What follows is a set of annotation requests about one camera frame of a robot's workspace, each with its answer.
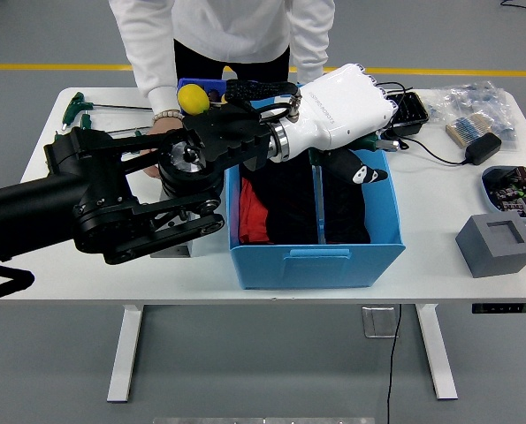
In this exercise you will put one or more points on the person's left forearm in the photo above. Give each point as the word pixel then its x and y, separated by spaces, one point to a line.
pixel 313 57

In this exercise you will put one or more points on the metal tool stand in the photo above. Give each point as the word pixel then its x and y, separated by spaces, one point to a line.
pixel 178 252

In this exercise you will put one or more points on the yellow lemon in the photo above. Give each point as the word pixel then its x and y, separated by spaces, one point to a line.
pixel 193 99

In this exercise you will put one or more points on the pale blue dish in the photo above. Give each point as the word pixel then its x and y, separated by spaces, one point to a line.
pixel 488 194

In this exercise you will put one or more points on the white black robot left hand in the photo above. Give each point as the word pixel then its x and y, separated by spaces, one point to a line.
pixel 337 110

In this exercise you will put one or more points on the person's right forearm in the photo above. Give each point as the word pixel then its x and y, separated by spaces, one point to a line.
pixel 156 88

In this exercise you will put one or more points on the small blue plastic bin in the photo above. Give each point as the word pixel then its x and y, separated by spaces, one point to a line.
pixel 200 84

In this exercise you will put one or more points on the person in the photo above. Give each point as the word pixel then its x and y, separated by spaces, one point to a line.
pixel 227 26

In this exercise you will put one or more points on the black plug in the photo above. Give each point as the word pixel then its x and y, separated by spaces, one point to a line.
pixel 397 142

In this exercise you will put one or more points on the clear plastic parts bags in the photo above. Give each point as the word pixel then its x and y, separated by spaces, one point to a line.
pixel 479 99

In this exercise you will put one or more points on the black plastic tray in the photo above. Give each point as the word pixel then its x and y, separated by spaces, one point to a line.
pixel 410 115

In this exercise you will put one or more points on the black cloth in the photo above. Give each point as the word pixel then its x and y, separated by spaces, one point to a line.
pixel 289 207

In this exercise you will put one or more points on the red cloth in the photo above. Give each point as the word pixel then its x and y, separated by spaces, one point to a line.
pixel 251 212

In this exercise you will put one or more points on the person's right hand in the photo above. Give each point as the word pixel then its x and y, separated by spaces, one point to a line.
pixel 165 126

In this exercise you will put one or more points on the metal floor socket box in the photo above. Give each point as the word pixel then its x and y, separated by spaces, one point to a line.
pixel 379 321

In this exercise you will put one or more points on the grey foam block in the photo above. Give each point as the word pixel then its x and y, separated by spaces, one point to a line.
pixel 492 260

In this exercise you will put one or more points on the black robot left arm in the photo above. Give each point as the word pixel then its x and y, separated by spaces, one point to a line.
pixel 112 194

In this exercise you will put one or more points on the white table leg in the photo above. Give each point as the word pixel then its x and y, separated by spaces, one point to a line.
pixel 435 353
pixel 127 353

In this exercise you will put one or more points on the black power adapter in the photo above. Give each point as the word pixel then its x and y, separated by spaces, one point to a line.
pixel 483 149

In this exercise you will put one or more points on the black table control panel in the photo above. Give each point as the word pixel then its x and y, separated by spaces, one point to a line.
pixel 505 308

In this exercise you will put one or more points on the taped resistor strip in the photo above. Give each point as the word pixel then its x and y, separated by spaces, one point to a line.
pixel 466 129

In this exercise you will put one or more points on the dark brown cylinder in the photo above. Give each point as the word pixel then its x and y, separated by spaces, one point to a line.
pixel 214 95

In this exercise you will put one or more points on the loose electronic components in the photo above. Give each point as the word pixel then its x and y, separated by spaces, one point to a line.
pixel 514 194

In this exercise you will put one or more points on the large blue storage box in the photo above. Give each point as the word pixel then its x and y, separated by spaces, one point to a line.
pixel 315 269

